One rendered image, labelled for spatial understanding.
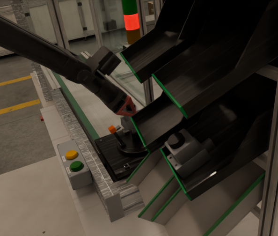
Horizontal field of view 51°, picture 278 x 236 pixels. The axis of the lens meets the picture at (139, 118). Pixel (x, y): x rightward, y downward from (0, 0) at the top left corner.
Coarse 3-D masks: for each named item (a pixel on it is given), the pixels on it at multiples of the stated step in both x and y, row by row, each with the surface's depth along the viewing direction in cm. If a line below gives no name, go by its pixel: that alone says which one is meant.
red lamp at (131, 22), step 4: (124, 16) 99; (128, 16) 98; (132, 16) 98; (136, 16) 99; (124, 20) 100; (128, 20) 99; (132, 20) 98; (136, 20) 99; (128, 24) 99; (132, 24) 99; (136, 24) 100; (128, 28) 100; (132, 28) 100; (136, 28) 100
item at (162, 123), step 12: (144, 108) 70; (156, 108) 70; (168, 108) 68; (204, 108) 58; (132, 120) 68; (144, 120) 70; (156, 120) 67; (168, 120) 65; (180, 120) 62; (192, 120) 59; (144, 132) 66; (156, 132) 64; (168, 132) 59; (144, 144) 60; (156, 144) 60
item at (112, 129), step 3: (111, 126) 93; (117, 126) 94; (111, 129) 92; (114, 129) 93; (117, 129) 94; (111, 132) 93; (114, 132) 93; (117, 135) 95; (117, 138) 95; (120, 138) 96; (120, 141) 96; (123, 141) 97
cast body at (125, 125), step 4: (124, 108) 94; (128, 108) 92; (136, 108) 93; (128, 112) 91; (132, 112) 92; (124, 116) 95; (128, 116) 92; (124, 120) 93; (128, 120) 93; (124, 124) 93; (128, 124) 93; (132, 124) 93; (124, 128) 94; (128, 128) 93
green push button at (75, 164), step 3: (72, 162) 96; (75, 162) 96; (78, 162) 96; (81, 162) 96; (72, 165) 95; (75, 165) 95; (78, 165) 95; (81, 165) 95; (72, 168) 94; (75, 168) 94; (78, 168) 94
